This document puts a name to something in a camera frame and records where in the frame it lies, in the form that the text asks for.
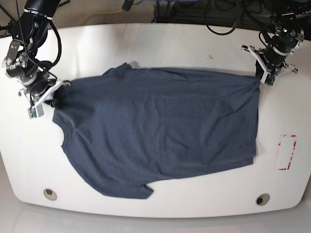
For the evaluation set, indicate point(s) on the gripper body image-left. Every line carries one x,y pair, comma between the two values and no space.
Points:
25,90

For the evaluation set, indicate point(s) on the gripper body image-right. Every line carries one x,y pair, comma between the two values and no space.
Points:
282,66

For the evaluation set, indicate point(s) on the grey power strip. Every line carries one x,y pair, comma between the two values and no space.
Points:
302,11

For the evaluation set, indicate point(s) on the right table cable grommet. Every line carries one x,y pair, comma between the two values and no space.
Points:
262,199

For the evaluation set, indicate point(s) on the black tripod stand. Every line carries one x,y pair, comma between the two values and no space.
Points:
8,12

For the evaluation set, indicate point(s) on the table cable grommet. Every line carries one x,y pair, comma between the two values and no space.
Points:
50,194
262,199

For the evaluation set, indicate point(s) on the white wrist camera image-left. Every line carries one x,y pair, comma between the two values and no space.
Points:
42,102

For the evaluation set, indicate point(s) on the red tape rectangle marking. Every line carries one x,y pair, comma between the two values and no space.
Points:
285,151

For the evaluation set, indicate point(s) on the black looped cable image-right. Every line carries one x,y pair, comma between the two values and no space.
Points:
226,13

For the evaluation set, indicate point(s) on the dark blue T-shirt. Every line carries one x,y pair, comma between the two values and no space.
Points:
133,126

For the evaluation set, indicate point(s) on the left table cable grommet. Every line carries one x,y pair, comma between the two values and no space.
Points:
50,194

